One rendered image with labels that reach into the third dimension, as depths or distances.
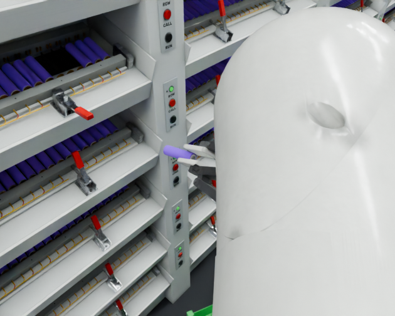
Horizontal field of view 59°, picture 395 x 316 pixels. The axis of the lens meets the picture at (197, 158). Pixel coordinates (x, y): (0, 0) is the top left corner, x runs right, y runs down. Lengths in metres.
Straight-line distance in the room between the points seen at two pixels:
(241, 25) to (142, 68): 0.35
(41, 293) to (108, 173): 0.29
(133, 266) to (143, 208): 0.20
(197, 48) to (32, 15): 0.40
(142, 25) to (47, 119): 0.24
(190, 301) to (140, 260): 0.37
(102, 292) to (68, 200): 0.37
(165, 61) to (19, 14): 0.29
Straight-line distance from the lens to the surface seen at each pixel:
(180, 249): 1.15
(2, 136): 0.61
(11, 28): 0.55
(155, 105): 0.74
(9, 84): 0.66
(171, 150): 0.60
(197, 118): 0.92
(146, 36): 0.68
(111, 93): 0.67
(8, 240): 0.72
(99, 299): 1.03
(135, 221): 0.92
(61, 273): 0.87
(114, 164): 0.79
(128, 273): 1.05
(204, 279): 1.41
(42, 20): 0.57
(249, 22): 1.00
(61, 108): 0.63
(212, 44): 0.86
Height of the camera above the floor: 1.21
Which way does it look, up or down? 40 degrees down
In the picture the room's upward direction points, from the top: straight up
